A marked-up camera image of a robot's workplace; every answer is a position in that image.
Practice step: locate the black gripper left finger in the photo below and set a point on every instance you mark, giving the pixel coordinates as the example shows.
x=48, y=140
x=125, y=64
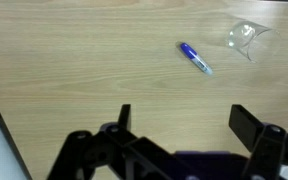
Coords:
x=84, y=153

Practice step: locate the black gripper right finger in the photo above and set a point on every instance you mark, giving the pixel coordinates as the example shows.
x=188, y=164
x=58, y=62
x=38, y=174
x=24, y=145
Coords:
x=267, y=146

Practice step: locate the blue grey marker pen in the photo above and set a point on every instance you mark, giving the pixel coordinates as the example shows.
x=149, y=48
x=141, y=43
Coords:
x=195, y=58

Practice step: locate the clear glass cup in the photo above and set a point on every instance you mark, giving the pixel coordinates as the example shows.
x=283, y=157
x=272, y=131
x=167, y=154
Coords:
x=250, y=40

